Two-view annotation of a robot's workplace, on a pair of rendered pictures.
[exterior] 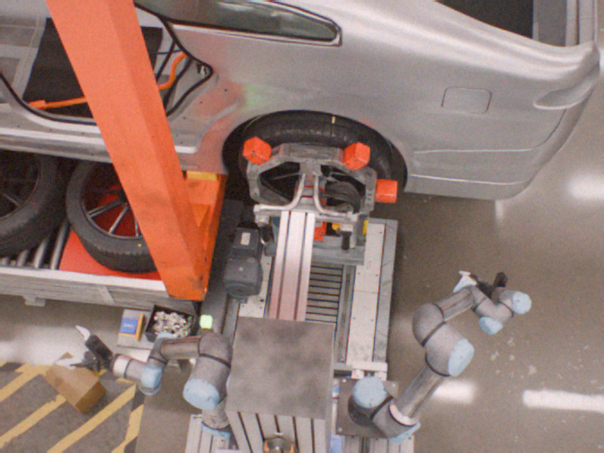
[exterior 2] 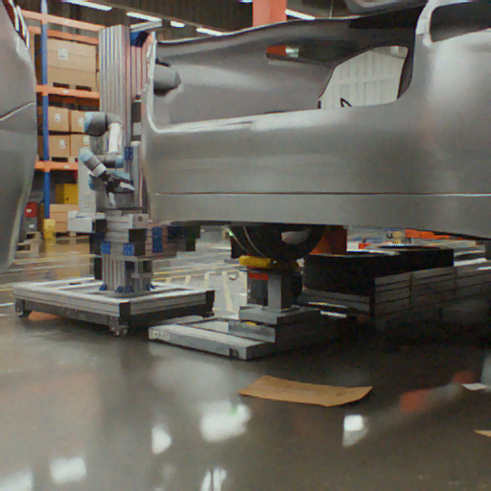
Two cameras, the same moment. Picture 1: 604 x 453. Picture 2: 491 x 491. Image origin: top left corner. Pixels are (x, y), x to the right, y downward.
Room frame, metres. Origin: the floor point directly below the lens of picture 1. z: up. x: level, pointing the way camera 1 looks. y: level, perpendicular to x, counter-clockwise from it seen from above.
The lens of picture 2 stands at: (4.25, -3.78, 0.91)
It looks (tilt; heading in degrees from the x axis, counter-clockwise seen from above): 4 degrees down; 124
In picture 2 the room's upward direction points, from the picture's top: straight up
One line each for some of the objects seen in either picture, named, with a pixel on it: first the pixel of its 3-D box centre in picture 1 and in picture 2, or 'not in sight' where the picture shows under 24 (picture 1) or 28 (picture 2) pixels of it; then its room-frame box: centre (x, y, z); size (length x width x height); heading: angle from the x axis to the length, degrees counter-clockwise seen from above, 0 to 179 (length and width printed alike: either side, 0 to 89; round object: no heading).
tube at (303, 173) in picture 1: (283, 187); not in sight; (1.78, 0.06, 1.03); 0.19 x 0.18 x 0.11; 170
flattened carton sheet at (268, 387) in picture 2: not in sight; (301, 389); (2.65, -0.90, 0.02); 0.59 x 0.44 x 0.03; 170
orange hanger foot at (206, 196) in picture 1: (198, 198); (307, 225); (1.93, 0.45, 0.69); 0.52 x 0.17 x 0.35; 170
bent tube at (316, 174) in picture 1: (332, 191); not in sight; (1.74, -0.13, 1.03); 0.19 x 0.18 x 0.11; 170
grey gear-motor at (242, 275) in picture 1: (248, 256); (280, 294); (1.84, 0.26, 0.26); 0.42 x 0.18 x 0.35; 170
